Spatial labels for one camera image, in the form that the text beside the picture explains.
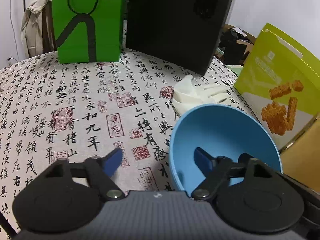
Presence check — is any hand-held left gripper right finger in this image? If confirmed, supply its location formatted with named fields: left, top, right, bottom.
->
left=190, top=147, right=278, bottom=201

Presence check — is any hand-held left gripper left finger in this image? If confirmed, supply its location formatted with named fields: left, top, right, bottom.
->
left=37, top=148, right=125, bottom=200

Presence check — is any blue bowl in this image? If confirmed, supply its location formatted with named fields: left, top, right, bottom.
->
left=169, top=104, right=283, bottom=192

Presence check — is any calligraphy printed tablecloth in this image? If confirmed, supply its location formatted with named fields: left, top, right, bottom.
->
left=0, top=49, right=282, bottom=235

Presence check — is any white glove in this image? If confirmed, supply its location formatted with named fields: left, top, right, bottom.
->
left=172, top=74, right=232, bottom=119

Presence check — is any yellow-green snack box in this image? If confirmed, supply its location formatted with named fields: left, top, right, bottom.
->
left=234, top=23, right=320, bottom=150

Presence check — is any green paper bag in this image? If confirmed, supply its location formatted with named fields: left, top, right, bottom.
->
left=51, top=0, right=127, bottom=64

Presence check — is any black paper bag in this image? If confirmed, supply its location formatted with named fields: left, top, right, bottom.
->
left=125, top=0, right=238, bottom=75

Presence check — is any dark wooden chair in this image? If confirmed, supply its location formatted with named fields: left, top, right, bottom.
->
left=41, top=5, right=57, bottom=54

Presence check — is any chair with beige jacket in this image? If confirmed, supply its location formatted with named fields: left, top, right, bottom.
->
left=20, top=0, right=57, bottom=58

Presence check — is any black light power cable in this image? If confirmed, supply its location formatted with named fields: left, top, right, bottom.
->
left=7, top=0, right=20, bottom=63

